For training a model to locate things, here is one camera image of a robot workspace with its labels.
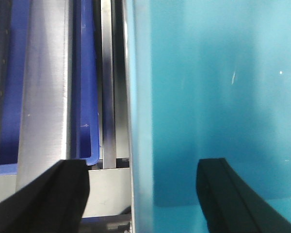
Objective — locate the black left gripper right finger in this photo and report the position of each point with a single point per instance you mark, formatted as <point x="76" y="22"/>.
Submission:
<point x="230" y="205"/>

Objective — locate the light blue plastic bin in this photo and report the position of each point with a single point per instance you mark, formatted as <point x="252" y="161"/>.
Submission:
<point x="207" y="79"/>

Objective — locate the dark blue bin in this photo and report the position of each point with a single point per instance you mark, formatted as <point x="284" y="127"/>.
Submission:
<point x="84" y="85"/>
<point x="12" y="106"/>

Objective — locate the dark blue bin front left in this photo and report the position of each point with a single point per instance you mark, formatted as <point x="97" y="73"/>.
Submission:
<point x="12" y="106"/>

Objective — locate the steel shelf front beam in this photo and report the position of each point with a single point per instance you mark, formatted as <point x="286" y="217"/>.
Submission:
<point x="46" y="128"/>

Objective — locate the dark blue bin front centre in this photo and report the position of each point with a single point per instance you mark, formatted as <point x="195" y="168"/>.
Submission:
<point x="84" y="85"/>

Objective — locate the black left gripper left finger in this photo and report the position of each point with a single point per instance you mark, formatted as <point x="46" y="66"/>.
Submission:
<point x="52" y="203"/>

